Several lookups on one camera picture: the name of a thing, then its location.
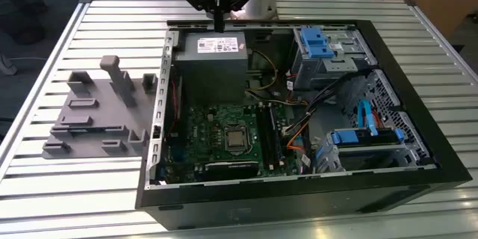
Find black cable bundle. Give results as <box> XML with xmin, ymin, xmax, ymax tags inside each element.
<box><xmin>286</xmin><ymin>69</ymin><xmax>374</xmax><ymax>136</ymax></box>

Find black RAM slot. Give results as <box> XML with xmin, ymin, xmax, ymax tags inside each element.
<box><xmin>259</xmin><ymin>104</ymin><xmax>278</xmax><ymax>168</ymax></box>

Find orange power wires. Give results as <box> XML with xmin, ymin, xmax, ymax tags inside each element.
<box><xmin>286</xmin><ymin>115</ymin><xmax>313</xmax><ymax>152</ymax></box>

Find silver CPU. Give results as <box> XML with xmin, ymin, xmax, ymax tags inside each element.
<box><xmin>223</xmin><ymin>131</ymin><xmax>247</xmax><ymax>152</ymax></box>

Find grey power supply unit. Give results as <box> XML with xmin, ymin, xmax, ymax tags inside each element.
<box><xmin>174</xmin><ymin>31</ymin><xmax>250</xmax><ymax>107</ymax></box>

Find blue drive latch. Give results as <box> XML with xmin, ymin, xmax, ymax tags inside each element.
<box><xmin>301</xmin><ymin>27</ymin><xmax>334</xmax><ymax>58</ymax></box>

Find CPU socket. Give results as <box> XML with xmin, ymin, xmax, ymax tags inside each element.
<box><xmin>222</xmin><ymin>123</ymin><xmax>251</xmax><ymax>157</ymax></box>

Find black PC case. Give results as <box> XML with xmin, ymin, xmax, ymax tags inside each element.
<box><xmin>134</xmin><ymin>19</ymin><xmax>474</xmax><ymax>231</ymax></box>

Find yellow power wires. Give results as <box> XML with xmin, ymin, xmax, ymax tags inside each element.
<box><xmin>246</xmin><ymin>50</ymin><xmax>280</xmax><ymax>92</ymax></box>

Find green motherboard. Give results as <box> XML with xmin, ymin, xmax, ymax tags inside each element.
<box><xmin>165</xmin><ymin>104</ymin><xmax>306</xmax><ymax>184</ymax></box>

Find black graphics card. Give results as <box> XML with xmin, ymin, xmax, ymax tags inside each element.
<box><xmin>203</xmin><ymin>160</ymin><xmax>261</xmax><ymax>182</ymax></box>

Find grey parts rack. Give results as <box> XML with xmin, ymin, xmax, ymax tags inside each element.
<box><xmin>41</xmin><ymin>55</ymin><xmax>161</xmax><ymax>160</ymax></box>

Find blue RAM stick white label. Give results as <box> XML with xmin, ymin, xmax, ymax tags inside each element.
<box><xmin>55</xmin><ymin>127</ymin><xmax>125</xmax><ymax>135</ymax></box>

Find white plastic stand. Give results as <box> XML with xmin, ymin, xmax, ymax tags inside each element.
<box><xmin>0</xmin><ymin>53</ymin><xmax>19</xmax><ymax>76</ymax></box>

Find silver disk bay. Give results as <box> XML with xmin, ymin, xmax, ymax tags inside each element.
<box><xmin>313</xmin><ymin>131</ymin><xmax>438</xmax><ymax>174</ymax></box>

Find red black fan wire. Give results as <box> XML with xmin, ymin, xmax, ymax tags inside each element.
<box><xmin>169</xmin><ymin>81</ymin><xmax>181</xmax><ymax>138</ymax></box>

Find blue data wire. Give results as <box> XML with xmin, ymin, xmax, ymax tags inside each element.
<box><xmin>357</xmin><ymin>100</ymin><xmax>380</xmax><ymax>135</ymax></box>

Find silver drive cage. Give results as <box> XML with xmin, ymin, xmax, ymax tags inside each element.
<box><xmin>292</xmin><ymin>26</ymin><xmax>378</xmax><ymax>91</ymax></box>

